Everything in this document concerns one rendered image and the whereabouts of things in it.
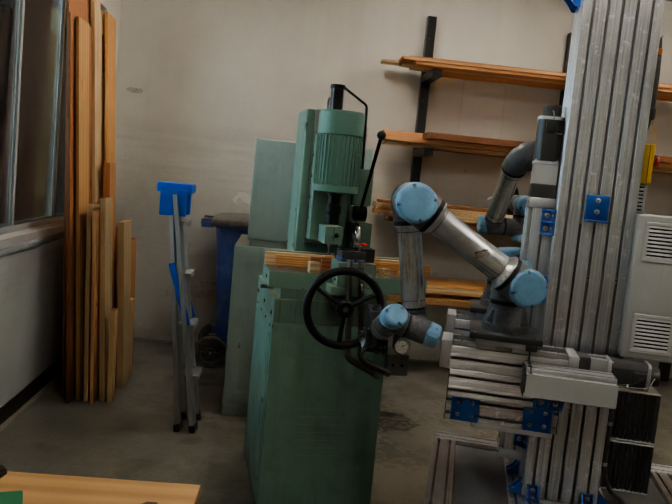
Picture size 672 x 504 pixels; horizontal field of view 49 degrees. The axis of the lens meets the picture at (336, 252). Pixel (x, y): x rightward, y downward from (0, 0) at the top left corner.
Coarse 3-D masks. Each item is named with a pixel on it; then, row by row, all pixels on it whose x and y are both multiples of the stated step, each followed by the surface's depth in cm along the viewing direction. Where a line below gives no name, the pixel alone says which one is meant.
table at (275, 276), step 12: (264, 264) 280; (264, 276) 277; (276, 276) 264; (288, 276) 265; (300, 276) 266; (312, 276) 266; (396, 276) 281; (300, 288) 266; (324, 288) 268; (336, 288) 259; (384, 288) 273; (396, 288) 274
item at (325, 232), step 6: (324, 228) 279; (330, 228) 278; (336, 228) 278; (342, 228) 278; (318, 234) 290; (324, 234) 278; (330, 234) 278; (342, 234) 279; (318, 240) 289; (324, 240) 278; (330, 240) 278; (336, 240) 279; (330, 246) 282
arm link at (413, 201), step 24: (408, 192) 211; (432, 192) 210; (408, 216) 211; (432, 216) 211; (456, 240) 215; (480, 240) 216; (480, 264) 217; (504, 264) 216; (504, 288) 217; (528, 288) 215
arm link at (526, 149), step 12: (528, 144) 276; (516, 156) 277; (528, 156) 274; (504, 168) 282; (516, 168) 278; (528, 168) 277; (504, 180) 286; (516, 180) 284; (504, 192) 289; (492, 204) 297; (504, 204) 294; (480, 216) 307; (492, 216) 300; (504, 216) 301; (480, 228) 305; (492, 228) 304; (504, 228) 305
